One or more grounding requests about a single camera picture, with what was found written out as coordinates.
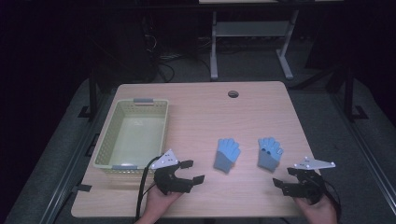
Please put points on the blue grey knit glove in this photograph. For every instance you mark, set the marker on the blue grey knit glove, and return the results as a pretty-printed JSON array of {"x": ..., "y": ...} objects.
[{"x": 226, "y": 152}]

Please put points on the person's right hand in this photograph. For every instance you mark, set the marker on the person's right hand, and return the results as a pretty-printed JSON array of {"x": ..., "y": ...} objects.
[{"x": 319, "y": 213}]

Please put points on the blue grey glove white label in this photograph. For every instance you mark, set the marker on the blue grey glove white label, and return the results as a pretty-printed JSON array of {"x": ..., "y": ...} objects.
[{"x": 268, "y": 155}]

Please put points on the cream plastic perforated basket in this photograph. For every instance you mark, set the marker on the cream plastic perforated basket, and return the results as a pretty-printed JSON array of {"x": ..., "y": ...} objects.
[{"x": 137, "y": 140}]

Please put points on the aluminium frame rail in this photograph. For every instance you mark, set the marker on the aluminium frame rail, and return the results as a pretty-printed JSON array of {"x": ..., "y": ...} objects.
[
  {"x": 364, "y": 149},
  {"x": 71, "y": 161}
]

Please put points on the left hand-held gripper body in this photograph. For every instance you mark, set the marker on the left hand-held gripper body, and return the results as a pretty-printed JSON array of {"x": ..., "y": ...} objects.
[{"x": 169, "y": 183}]

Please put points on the white metal table frame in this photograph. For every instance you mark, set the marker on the white metal table frame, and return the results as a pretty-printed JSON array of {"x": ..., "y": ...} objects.
[{"x": 249, "y": 28}]

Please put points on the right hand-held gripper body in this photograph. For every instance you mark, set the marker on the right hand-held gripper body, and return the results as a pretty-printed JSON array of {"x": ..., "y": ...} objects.
[{"x": 311, "y": 186}]

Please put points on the person's left hand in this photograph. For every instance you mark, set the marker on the person's left hand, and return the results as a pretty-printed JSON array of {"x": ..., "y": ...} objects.
[{"x": 157, "y": 207}]

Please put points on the grey tape strip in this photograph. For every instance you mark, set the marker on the grey tape strip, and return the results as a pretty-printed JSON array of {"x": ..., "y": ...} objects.
[{"x": 82, "y": 188}]

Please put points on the black metal stand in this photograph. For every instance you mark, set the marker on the black metal stand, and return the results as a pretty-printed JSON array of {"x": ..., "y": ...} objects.
[
  {"x": 348, "y": 93},
  {"x": 92, "y": 93}
]

